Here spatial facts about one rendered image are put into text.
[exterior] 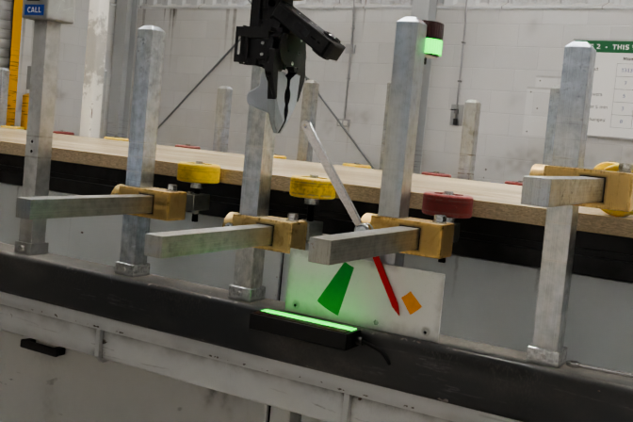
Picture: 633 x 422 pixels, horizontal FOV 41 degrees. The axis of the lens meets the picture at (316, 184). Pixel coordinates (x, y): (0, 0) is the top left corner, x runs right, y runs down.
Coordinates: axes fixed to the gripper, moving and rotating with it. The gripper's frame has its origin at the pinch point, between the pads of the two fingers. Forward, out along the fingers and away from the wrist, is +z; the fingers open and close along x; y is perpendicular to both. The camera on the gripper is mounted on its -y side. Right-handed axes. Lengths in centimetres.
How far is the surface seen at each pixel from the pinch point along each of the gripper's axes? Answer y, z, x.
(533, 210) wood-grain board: -31.0, 9.8, -26.8
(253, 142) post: 10.8, 3.2, -9.2
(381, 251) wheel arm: -19.7, 15.5, 4.2
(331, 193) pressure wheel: 2.8, 10.8, -22.2
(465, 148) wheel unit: 14, 1, -118
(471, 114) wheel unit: 13, -8, -118
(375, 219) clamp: -12.5, 12.8, -8.4
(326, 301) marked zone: -5.6, 26.5, -8.4
